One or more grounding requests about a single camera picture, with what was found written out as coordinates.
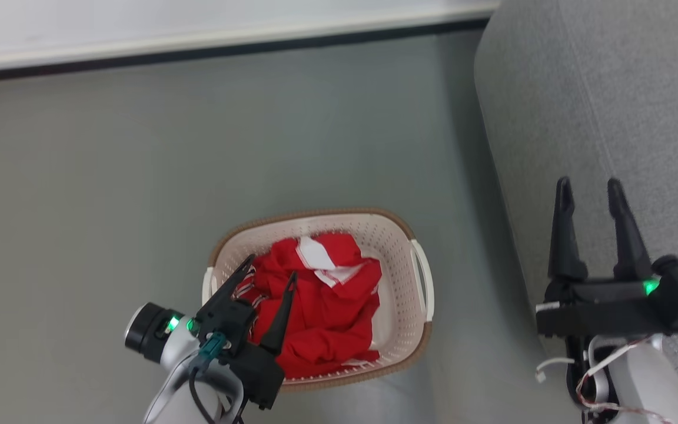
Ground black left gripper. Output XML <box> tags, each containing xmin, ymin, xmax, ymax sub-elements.
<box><xmin>198</xmin><ymin>254</ymin><xmax>298</xmax><ymax>410</ymax></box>

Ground red basketball jersey number 23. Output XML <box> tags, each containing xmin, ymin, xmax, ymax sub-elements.
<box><xmin>233</xmin><ymin>265</ymin><xmax>382</xmax><ymax>380</ymax></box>

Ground white and black baseboard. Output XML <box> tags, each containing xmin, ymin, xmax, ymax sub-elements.
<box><xmin>0</xmin><ymin>3</ymin><xmax>501</xmax><ymax>84</ymax></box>

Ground red white twisted wires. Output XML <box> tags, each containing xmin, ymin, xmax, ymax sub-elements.
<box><xmin>574</xmin><ymin>337</ymin><xmax>672</xmax><ymax>424</ymax></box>

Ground grey fabric sofa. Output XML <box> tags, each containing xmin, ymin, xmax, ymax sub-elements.
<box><xmin>473</xmin><ymin>0</ymin><xmax>678</xmax><ymax>377</ymax></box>

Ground beige perforated plastic laundry basket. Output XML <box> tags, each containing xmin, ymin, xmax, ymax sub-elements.
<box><xmin>201</xmin><ymin>207</ymin><xmax>435</xmax><ymax>393</ymax></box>

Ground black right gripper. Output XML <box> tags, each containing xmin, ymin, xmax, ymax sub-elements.
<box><xmin>536</xmin><ymin>177</ymin><xmax>678</xmax><ymax>354</ymax></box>

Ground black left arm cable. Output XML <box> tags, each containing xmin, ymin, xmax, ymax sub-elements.
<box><xmin>188</xmin><ymin>333</ymin><xmax>247</xmax><ymax>424</ymax></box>

